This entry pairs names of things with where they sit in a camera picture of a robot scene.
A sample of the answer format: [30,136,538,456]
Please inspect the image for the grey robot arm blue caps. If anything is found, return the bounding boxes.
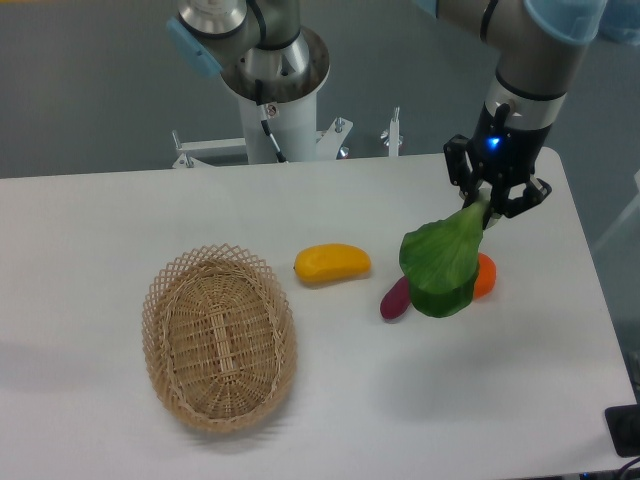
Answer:
[166,1,605,221]

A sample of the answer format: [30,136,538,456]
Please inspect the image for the blue plastic bag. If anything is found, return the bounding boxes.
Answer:
[599,0,640,46]

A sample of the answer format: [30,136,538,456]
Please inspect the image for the yellow mango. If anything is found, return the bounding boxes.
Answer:
[293,243,371,285]

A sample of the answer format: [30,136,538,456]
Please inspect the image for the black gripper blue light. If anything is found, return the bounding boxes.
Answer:
[443,103,552,219]

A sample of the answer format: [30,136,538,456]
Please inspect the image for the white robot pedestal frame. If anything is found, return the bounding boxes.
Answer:
[171,69,404,169]

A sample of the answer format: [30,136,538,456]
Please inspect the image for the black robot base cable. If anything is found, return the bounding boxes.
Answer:
[254,79,289,164]

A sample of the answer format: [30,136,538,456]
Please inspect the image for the purple sweet potato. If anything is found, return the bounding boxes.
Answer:
[379,277,411,322]

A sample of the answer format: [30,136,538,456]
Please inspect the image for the green leafy vegetable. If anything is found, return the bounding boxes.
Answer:
[399,200,488,318]

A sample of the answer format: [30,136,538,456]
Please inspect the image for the black device at table edge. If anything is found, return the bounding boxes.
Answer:
[604,404,639,458]

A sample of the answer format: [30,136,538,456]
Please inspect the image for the woven wicker basket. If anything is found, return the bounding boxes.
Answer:
[142,244,297,433]

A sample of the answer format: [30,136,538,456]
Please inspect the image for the orange tangerine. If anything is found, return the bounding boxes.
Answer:
[473,253,497,300]

